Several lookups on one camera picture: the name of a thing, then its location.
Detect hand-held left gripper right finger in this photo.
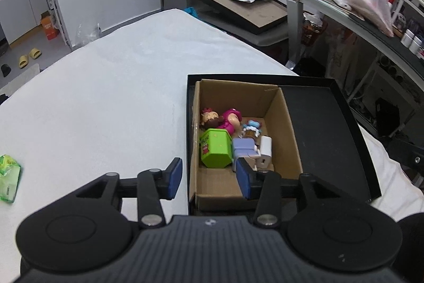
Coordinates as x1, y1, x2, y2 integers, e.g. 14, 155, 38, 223
236, 158, 347, 228

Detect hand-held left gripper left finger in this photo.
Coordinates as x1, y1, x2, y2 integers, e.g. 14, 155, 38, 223
74, 157, 183, 229

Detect brown cardboard box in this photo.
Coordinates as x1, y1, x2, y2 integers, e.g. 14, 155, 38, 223
192, 79, 303, 211

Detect lavender toy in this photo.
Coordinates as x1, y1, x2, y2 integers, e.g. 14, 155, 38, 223
232, 137, 260, 172

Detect white toy piece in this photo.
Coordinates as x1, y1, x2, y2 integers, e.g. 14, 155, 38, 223
258, 135, 274, 169

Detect small blue toy figure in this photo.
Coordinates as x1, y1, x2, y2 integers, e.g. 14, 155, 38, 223
241, 119, 263, 138

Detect magenta toy figure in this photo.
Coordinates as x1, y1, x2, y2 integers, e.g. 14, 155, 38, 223
217, 108, 242, 134

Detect doll figure with red bow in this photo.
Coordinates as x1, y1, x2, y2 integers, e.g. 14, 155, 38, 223
201, 107, 226, 129

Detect black shallow tray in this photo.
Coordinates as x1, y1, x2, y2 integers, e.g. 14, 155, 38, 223
186, 73, 382, 215

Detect white shelf rack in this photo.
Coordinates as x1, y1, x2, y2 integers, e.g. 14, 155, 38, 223
344, 47, 424, 138

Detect black bag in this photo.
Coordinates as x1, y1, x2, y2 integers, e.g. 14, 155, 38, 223
374, 97, 403, 136

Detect glass top desk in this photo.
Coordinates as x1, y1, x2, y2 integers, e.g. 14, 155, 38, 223
285, 0, 424, 85

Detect green clear plastic packet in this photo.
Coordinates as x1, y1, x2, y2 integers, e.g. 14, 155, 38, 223
0, 154, 22, 203

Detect grey floor mat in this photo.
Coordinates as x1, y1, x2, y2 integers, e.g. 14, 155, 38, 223
0, 65, 41, 98

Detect orange box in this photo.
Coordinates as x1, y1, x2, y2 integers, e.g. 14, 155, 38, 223
40, 12, 60, 40

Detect black picture frame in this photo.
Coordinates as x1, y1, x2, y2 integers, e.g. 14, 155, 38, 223
194, 0, 288, 36

